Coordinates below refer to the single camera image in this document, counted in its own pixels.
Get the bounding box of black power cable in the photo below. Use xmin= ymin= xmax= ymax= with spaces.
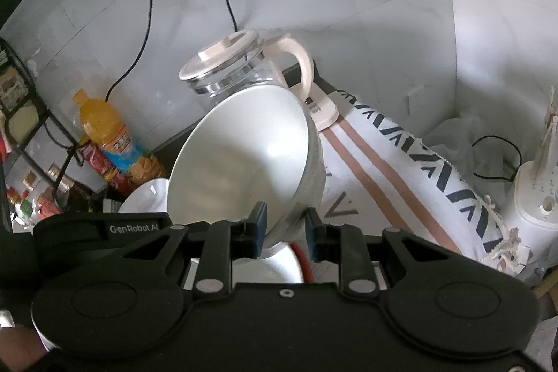
xmin=104 ymin=0 xmax=154 ymax=103

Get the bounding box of orange juice bottle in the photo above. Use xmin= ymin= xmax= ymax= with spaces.
xmin=73 ymin=90 xmax=168 ymax=186

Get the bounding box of glass kettle cream handle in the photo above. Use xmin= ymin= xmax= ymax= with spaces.
xmin=179 ymin=29 xmax=314 ymax=111

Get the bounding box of red plate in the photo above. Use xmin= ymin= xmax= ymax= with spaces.
xmin=289 ymin=243 xmax=314 ymax=283

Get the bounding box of patterned white table cloth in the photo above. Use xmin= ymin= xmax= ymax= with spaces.
xmin=318 ymin=90 xmax=528 ymax=276

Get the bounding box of white ribbed bowl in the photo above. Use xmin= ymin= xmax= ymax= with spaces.
xmin=166 ymin=85 xmax=326 ymax=249

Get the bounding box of large white bowl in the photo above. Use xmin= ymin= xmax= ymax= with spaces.
xmin=232 ymin=244 xmax=304 ymax=285

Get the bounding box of person's hand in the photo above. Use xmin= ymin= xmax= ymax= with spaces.
xmin=0 ymin=326 xmax=46 ymax=371

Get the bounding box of dark soy sauce bottle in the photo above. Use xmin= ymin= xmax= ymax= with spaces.
xmin=56 ymin=176 xmax=95 ymax=212

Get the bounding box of black wire spice rack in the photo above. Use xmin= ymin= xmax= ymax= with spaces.
xmin=1 ymin=40 xmax=104 ymax=230

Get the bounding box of red cola bottle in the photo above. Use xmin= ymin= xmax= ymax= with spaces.
xmin=78 ymin=136 xmax=134 ymax=196

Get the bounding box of white appliance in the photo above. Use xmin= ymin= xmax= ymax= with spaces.
xmin=500 ymin=89 xmax=557 ymax=266

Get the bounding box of white sweet print plate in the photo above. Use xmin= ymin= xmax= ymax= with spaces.
xmin=118 ymin=177 xmax=169 ymax=213

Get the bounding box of cream kettle base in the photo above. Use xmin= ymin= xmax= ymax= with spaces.
xmin=304 ymin=84 xmax=339 ymax=131

